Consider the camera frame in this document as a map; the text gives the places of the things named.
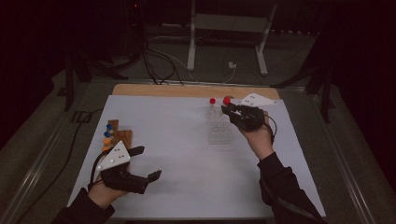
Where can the blue capped test tube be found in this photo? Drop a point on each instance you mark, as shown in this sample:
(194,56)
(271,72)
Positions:
(106,134)
(109,126)

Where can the white metal stand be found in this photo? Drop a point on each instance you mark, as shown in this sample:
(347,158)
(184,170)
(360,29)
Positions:
(193,37)

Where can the black floor bracket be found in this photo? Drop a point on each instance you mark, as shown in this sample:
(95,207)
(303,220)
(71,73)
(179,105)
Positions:
(81,116)

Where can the wooden test tube rack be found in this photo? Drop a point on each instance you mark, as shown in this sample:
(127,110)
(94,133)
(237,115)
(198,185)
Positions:
(124,137)

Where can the red capped test tube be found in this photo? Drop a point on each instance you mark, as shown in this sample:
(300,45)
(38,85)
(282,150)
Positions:
(226,100)
(212,100)

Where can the person's left hand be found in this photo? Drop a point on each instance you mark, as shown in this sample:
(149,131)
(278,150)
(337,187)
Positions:
(104,196)

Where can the orange capped test tube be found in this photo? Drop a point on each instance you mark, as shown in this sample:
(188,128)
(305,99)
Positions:
(106,141)
(105,148)

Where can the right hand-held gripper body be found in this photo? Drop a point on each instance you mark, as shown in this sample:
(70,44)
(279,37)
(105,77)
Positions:
(249,116)

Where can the white plug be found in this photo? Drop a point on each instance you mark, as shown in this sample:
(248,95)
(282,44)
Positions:
(232,65)

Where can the metal floor rail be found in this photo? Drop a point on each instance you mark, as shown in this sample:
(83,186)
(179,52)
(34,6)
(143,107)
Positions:
(345,161)
(34,174)

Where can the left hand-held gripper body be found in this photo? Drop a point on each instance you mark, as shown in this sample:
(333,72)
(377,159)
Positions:
(116,157)

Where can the white table mat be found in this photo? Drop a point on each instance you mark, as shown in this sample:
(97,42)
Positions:
(177,161)

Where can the black tripod stand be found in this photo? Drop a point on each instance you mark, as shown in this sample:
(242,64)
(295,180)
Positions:
(325,93)

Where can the clear plastic test tube rack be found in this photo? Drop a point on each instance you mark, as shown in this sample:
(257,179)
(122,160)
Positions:
(219,130)

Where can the person's right hand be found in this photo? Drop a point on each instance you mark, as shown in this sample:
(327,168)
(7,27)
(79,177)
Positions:
(260,141)

